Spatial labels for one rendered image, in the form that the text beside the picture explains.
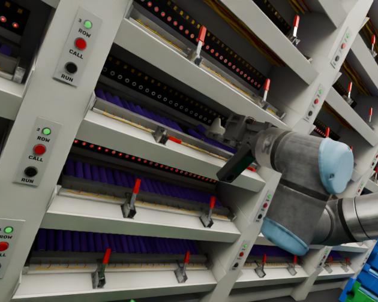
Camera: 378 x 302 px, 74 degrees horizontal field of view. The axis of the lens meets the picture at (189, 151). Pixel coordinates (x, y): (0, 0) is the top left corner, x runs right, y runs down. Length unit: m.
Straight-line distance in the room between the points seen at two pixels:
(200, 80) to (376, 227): 0.45
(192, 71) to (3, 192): 0.43
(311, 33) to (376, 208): 0.65
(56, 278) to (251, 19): 0.76
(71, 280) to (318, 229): 0.56
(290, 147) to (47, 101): 0.44
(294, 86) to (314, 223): 0.55
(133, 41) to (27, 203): 0.36
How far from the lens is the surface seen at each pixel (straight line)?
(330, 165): 0.47
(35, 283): 0.70
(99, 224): 0.61
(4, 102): 0.50
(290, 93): 0.94
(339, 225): 0.60
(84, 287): 0.72
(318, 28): 1.03
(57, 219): 0.58
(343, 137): 1.59
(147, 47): 0.53
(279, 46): 0.77
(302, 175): 0.48
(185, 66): 0.57
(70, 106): 0.49
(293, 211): 0.49
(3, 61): 0.55
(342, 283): 2.26
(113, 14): 0.51
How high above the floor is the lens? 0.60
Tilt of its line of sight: 5 degrees down
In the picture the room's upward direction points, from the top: 24 degrees clockwise
